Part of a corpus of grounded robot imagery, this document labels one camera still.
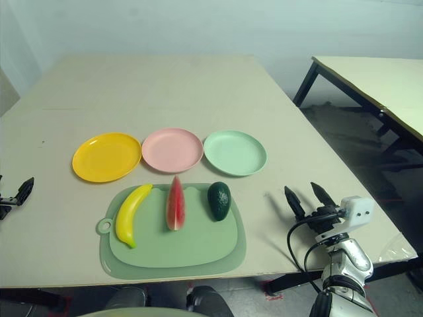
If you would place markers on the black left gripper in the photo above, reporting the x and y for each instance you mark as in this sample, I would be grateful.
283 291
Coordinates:
6 202

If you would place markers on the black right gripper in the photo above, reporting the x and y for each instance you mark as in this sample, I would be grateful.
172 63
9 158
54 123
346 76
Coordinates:
325 219

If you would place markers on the dark green toy avocado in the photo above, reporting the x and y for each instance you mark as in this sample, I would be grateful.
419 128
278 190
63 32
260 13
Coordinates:
218 201

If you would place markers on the yellow toy banana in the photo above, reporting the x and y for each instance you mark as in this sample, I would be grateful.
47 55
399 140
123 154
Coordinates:
127 214

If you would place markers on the red toy watermelon slice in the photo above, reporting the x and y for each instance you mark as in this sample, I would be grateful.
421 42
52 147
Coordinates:
175 208

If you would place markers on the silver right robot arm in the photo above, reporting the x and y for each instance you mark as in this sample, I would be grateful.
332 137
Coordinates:
350 261

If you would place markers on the yellow plastic plate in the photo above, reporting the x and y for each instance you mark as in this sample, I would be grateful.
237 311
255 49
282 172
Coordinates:
105 158

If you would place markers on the mint green plastic plate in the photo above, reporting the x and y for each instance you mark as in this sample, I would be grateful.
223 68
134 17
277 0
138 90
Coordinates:
234 153

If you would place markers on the clear plastic film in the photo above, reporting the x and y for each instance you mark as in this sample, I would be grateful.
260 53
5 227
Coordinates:
398 247

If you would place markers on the green cutting board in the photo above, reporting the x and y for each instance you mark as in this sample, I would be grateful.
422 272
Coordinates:
185 251

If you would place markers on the grey right robot leg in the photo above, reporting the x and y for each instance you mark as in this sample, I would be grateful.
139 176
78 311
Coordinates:
208 302

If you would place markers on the grey robot leg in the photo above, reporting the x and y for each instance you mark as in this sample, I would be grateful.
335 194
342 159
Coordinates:
127 298
208 302

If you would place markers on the pink plastic plate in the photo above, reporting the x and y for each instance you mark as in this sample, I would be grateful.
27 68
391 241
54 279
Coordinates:
172 150

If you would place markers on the grey left robot leg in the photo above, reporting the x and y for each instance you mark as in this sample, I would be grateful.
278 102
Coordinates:
127 298

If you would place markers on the grey-green robot torso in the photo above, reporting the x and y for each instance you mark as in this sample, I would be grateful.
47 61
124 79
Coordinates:
132 313

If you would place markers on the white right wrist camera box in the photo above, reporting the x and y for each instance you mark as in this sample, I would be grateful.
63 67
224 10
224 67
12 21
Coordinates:
358 211

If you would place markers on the beige side table black frame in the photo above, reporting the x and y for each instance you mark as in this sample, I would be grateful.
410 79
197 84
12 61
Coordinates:
380 76

